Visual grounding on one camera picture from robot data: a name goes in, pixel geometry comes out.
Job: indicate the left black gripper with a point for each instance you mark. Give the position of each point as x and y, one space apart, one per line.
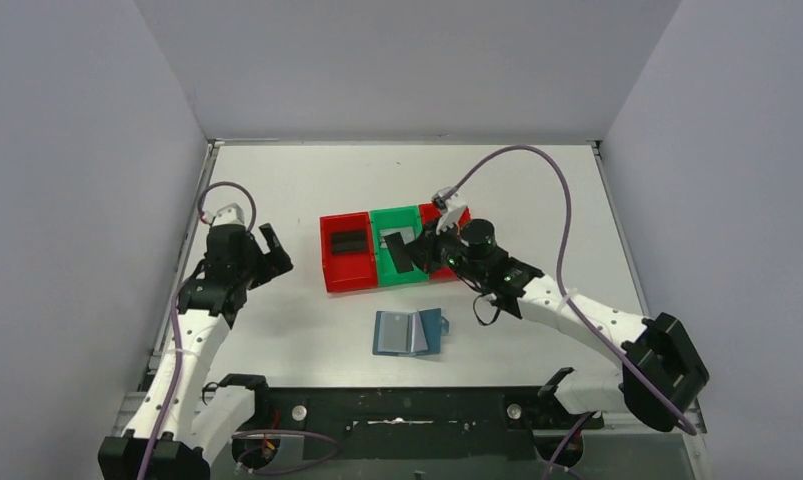
261 263

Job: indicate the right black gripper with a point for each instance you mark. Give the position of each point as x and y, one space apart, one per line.
431 246

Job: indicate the green plastic bin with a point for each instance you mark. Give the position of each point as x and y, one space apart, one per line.
391 227

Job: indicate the teal card holder wallet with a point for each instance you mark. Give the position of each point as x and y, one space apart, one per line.
409 334

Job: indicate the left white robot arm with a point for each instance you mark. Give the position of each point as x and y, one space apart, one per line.
166 438

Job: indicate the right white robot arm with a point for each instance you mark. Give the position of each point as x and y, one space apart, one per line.
660 372

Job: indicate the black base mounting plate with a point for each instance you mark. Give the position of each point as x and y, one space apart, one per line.
515 423

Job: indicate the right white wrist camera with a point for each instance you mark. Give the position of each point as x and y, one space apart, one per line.
451 207

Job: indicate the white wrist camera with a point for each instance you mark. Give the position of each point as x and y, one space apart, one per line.
451 207
230 215

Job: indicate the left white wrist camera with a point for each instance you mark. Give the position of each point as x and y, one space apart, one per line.
230 215

